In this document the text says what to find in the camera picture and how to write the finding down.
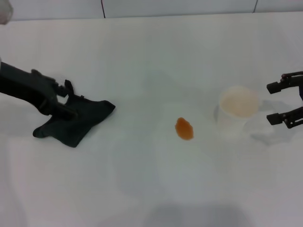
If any white paper cup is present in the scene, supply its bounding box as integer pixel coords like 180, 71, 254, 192
214, 85, 264, 140

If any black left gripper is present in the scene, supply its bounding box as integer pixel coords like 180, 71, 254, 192
0, 61, 79, 120

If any orange liquid stain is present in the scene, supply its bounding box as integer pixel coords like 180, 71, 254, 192
175, 117, 195, 142

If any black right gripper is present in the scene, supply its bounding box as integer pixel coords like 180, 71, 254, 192
266, 70, 303, 130

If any dark cloth rag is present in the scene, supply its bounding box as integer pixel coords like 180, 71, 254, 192
32, 94, 116, 148

